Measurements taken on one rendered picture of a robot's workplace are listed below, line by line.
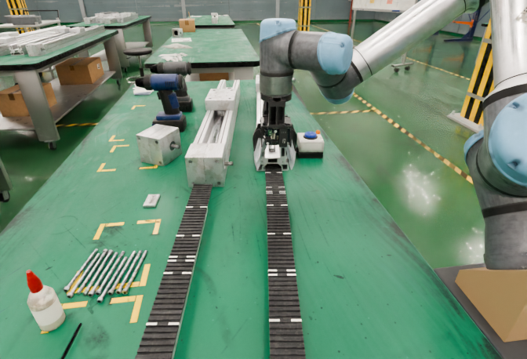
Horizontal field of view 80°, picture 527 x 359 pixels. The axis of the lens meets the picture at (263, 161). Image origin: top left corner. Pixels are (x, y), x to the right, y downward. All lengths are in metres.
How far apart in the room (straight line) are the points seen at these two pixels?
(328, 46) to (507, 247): 0.44
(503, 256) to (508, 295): 0.06
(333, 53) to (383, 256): 0.42
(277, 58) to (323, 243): 0.41
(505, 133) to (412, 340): 0.34
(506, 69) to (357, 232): 0.42
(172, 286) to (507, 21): 0.68
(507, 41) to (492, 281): 0.37
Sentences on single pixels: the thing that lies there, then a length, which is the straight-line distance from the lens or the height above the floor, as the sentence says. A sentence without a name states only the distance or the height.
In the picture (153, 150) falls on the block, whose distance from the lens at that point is 1.04.
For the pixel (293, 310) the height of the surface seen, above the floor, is 0.81.
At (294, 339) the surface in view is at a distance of 0.54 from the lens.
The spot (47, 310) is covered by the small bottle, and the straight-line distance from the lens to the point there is 0.64.
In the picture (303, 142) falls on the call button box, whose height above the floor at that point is 0.84.
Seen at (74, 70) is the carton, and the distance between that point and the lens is 4.74.
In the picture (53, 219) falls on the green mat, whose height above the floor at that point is 0.78.
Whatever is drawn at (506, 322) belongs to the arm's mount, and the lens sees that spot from 0.67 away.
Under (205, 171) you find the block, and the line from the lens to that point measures 0.88.
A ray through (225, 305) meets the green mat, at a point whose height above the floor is 0.78.
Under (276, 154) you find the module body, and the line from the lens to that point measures 0.98.
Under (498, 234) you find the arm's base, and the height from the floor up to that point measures 0.92.
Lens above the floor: 1.27
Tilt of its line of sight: 28 degrees down
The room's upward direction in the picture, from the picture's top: straight up
